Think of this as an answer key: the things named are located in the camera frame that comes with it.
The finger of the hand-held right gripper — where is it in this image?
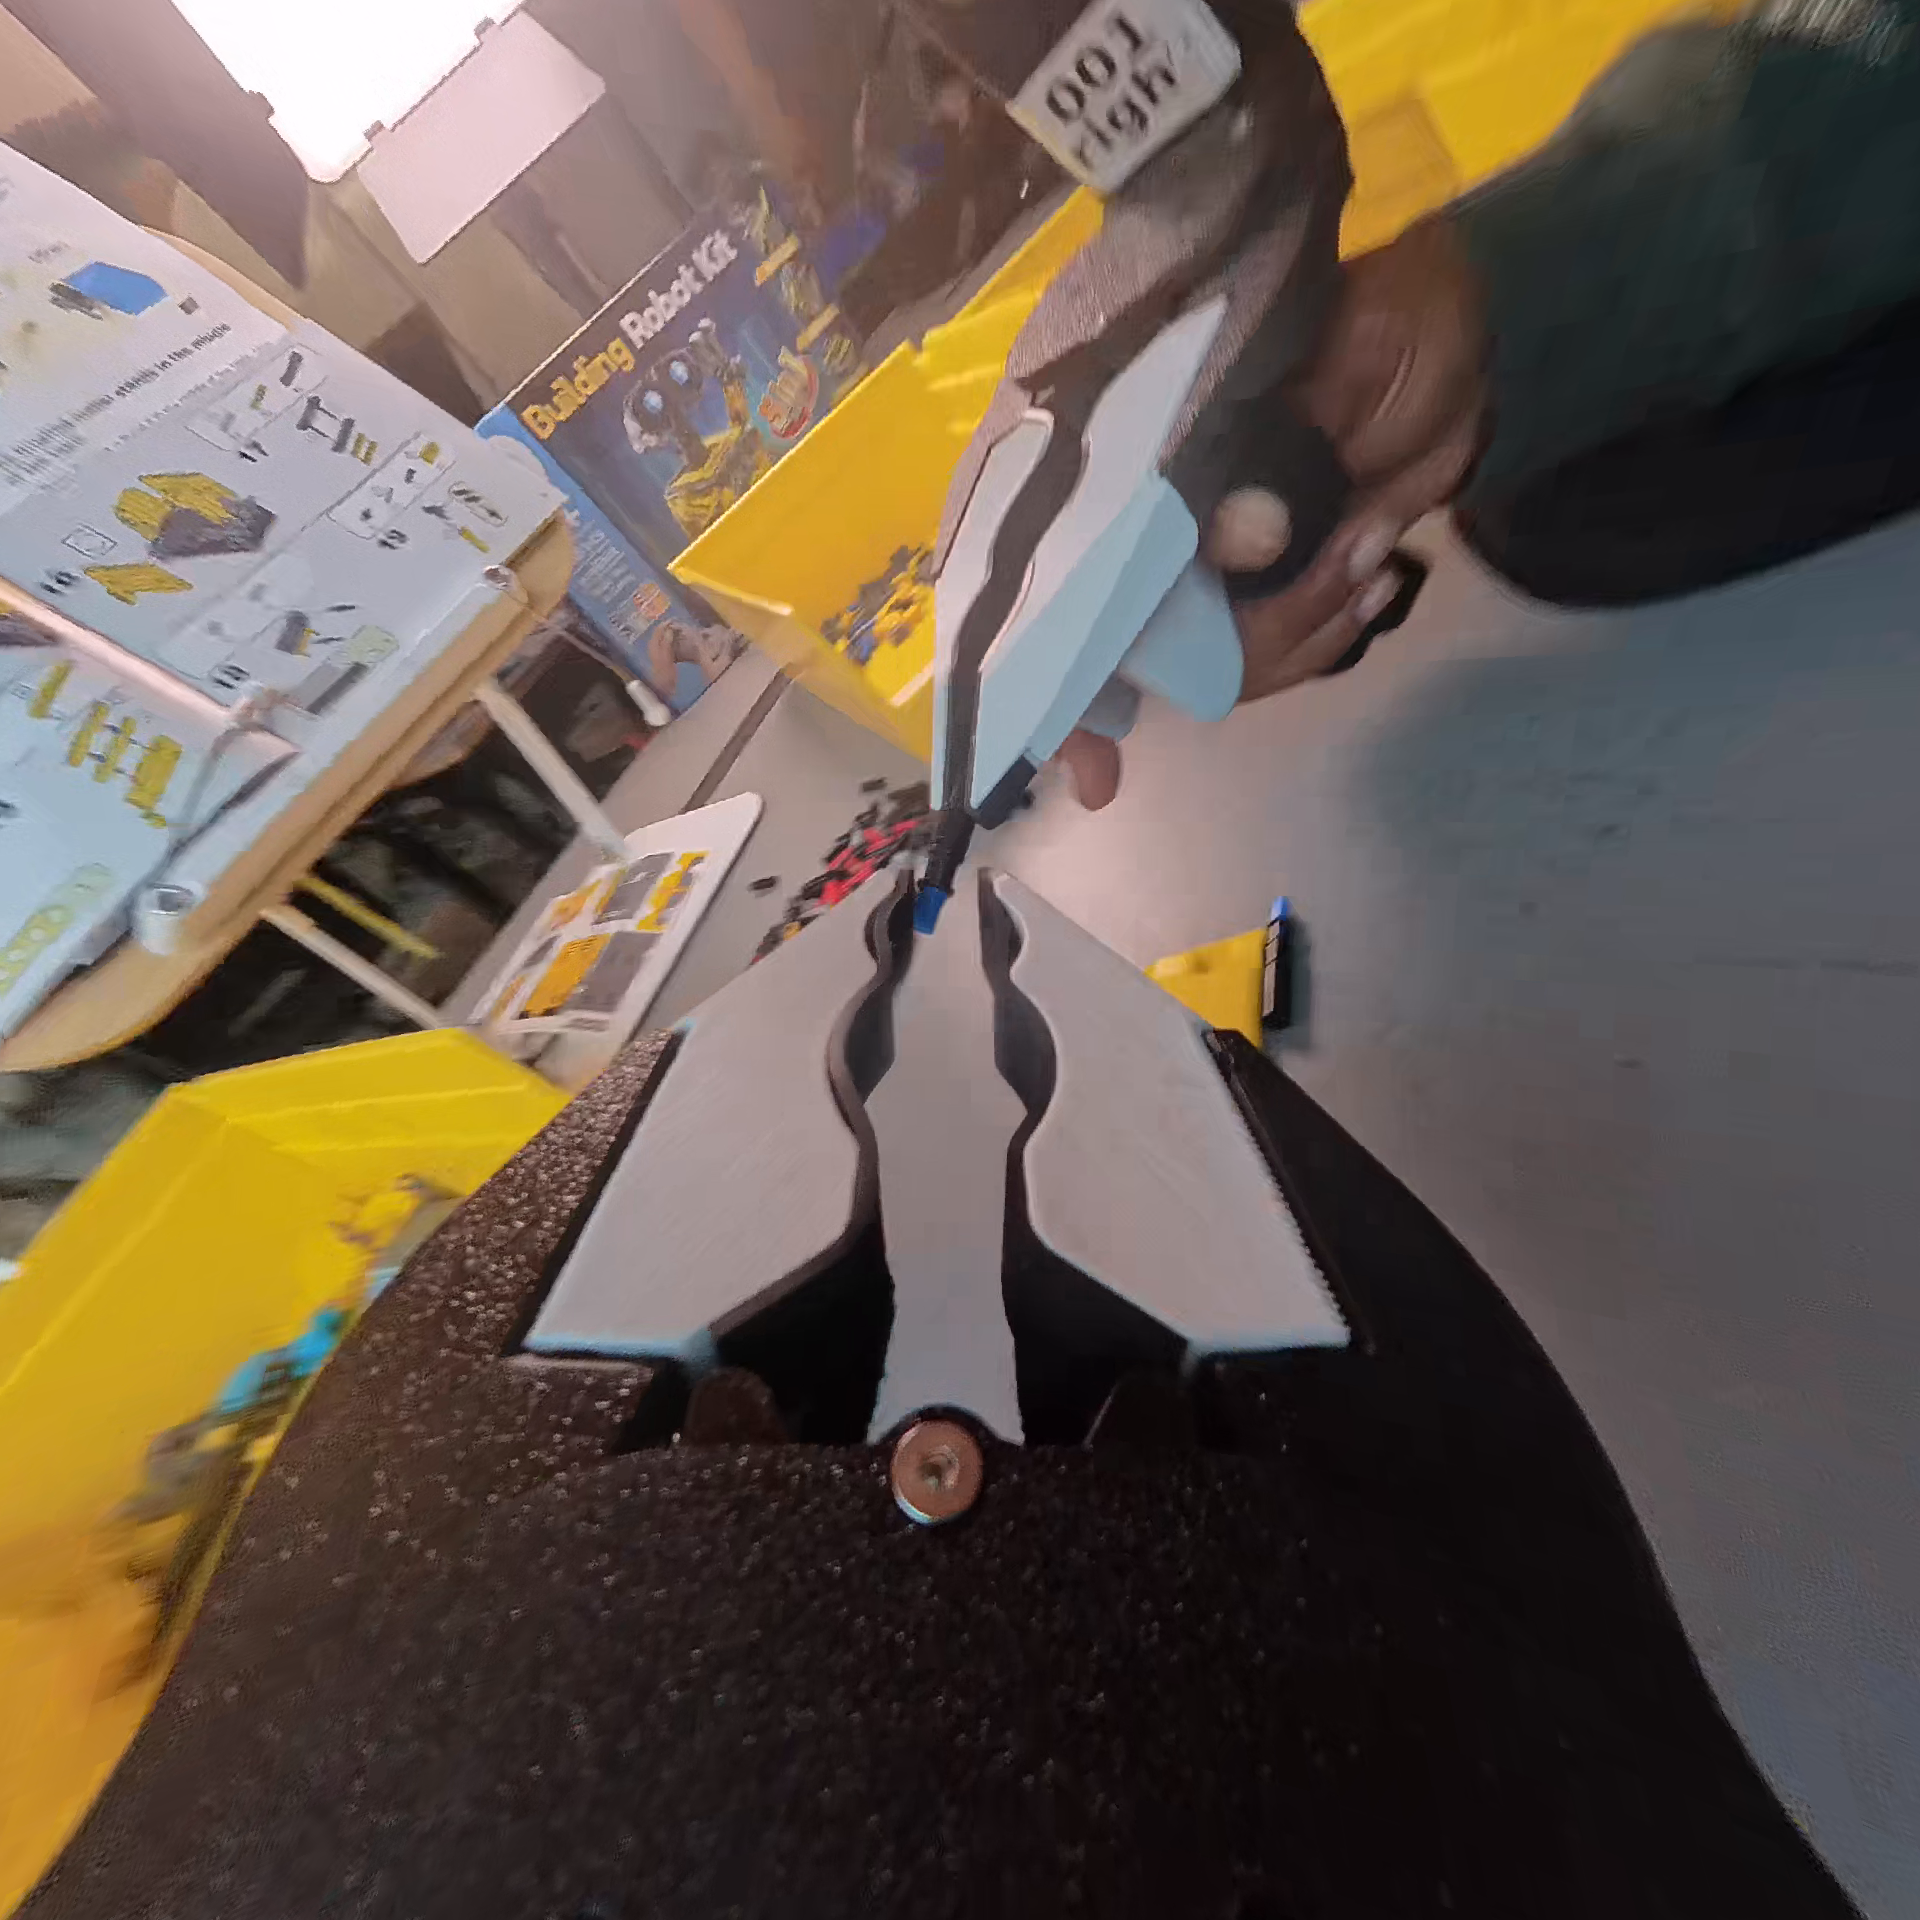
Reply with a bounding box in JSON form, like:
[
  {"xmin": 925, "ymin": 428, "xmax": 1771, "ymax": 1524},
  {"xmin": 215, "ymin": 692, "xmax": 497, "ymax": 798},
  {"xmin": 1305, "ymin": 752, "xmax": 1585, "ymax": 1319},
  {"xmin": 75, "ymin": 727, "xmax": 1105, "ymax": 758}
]
[
  {"xmin": 971, "ymin": 296, "xmax": 1229, "ymax": 829},
  {"xmin": 929, "ymin": 412, "xmax": 1056, "ymax": 819}
]

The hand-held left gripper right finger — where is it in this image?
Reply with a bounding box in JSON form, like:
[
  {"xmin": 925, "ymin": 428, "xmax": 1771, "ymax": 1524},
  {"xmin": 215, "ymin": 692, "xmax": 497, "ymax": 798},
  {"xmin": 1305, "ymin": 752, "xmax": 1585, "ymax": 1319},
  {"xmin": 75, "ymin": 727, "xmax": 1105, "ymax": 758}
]
[{"xmin": 977, "ymin": 867, "xmax": 1353, "ymax": 1374}]

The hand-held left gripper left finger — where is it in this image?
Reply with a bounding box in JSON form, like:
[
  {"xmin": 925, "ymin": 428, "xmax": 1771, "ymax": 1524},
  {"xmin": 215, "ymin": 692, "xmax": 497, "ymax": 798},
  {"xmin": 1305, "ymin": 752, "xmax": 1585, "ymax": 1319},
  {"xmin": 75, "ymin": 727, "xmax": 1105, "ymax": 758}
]
[{"xmin": 526, "ymin": 871, "xmax": 920, "ymax": 1374}]

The heap of blue grey parts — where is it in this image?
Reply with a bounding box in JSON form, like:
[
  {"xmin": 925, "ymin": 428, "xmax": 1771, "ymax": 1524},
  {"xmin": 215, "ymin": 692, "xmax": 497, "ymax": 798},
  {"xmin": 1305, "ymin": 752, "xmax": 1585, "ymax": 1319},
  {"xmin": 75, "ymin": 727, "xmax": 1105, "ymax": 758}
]
[{"xmin": 820, "ymin": 544, "xmax": 941, "ymax": 672}]

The yellow plastic bin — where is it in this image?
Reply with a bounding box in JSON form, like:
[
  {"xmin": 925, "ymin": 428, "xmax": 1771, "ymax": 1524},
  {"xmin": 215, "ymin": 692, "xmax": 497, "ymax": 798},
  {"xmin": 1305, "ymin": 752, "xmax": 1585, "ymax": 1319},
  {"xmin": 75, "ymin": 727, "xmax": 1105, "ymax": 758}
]
[
  {"xmin": 667, "ymin": 188, "xmax": 1113, "ymax": 761},
  {"xmin": 0, "ymin": 1027, "xmax": 575, "ymax": 1920},
  {"xmin": 1294, "ymin": 0, "xmax": 1759, "ymax": 267}
]

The yellow lego block assembly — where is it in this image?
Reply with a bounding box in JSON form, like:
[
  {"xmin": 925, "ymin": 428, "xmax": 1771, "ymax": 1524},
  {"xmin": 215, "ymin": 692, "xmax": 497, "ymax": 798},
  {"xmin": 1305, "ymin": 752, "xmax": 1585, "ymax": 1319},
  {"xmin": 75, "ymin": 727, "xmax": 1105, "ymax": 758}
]
[{"xmin": 1148, "ymin": 929, "xmax": 1271, "ymax": 1052}]

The person's right forearm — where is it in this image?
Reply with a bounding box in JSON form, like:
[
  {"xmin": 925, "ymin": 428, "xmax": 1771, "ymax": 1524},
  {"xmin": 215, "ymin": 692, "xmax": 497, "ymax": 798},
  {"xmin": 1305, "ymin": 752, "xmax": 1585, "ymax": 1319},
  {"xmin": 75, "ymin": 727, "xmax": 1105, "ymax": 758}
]
[{"xmin": 1441, "ymin": 0, "xmax": 1920, "ymax": 612}]

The pile of small lego pieces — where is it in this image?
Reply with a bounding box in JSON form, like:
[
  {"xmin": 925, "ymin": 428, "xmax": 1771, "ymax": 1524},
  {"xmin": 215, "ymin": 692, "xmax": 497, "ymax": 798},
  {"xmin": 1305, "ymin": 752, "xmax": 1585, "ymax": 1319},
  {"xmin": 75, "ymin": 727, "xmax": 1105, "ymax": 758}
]
[{"xmin": 748, "ymin": 777, "xmax": 941, "ymax": 964}]

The person's right hand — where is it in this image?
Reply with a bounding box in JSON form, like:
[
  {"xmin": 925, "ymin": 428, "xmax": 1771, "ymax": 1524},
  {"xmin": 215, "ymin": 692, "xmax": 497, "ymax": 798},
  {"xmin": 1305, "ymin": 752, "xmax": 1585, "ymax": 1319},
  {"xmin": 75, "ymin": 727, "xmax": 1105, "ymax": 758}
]
[{"xmin": 1056, "ymin": 221, "xmax": 1504, "ymax": 816}]

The printed parts leaflet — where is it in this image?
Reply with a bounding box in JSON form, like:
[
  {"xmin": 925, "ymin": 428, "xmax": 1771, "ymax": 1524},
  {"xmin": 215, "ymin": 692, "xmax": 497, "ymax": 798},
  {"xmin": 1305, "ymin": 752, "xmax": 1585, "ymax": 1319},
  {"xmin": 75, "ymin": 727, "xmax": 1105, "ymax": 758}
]
[{"xmin": 485, "ymin": 849, "xmax": 710, "ymax": 1040}]

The robot kit box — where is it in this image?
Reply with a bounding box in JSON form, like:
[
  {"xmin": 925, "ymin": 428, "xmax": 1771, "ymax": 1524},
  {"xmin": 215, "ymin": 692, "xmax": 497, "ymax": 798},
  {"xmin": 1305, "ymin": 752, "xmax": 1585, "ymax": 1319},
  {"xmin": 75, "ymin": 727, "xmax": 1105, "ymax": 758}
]
[{"xmin": 477, "ymin": 188, "xmax": 865, "ymax": 718}]

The wooden stand board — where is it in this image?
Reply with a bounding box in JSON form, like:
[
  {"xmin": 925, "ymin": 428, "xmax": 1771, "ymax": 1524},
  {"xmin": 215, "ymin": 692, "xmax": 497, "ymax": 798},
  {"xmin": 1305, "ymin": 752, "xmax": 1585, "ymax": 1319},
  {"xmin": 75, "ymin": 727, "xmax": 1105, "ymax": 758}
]
[{"xmin": 0, "ymin": 223, "xmax": 583, "ymax": 1076}]

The studio light panel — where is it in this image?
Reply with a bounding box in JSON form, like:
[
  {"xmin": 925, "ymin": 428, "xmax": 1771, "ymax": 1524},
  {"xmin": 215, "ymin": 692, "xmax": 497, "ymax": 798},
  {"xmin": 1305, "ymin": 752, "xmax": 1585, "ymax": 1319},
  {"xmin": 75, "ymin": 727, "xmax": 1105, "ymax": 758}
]
[{"xmin": 161, "ymin": 0, "xmax": 607, "ymax": 269}]

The printed task sheet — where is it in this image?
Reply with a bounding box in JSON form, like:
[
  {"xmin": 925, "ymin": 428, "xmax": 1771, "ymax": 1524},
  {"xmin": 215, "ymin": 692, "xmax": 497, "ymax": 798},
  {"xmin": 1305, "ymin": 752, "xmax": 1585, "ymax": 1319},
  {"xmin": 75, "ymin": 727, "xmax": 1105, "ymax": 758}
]
[{"xmin": 0, "ymin": 142, "xmax": 289, "ymax": 521}]

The wire page holder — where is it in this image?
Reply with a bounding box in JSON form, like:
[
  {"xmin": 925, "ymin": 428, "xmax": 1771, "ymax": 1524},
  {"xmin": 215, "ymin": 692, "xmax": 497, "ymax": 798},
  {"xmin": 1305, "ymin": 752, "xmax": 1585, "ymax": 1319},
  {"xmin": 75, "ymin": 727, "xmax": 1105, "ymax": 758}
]
[
  {"xmin": 132, "ymin": 680, "xmax": 303, "ymax": 958},
  {"xmin": 483, "ymin": 561, "xmax": 671, "ymax": 724}
]

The white stand post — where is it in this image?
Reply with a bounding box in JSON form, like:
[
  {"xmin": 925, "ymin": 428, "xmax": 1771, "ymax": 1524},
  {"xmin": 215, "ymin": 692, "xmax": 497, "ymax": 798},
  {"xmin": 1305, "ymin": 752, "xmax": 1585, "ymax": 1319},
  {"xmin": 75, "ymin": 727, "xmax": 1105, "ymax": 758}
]
[{"xmin": 259, "ymin": 675, "xmax": 625, "ymax": 1040}]

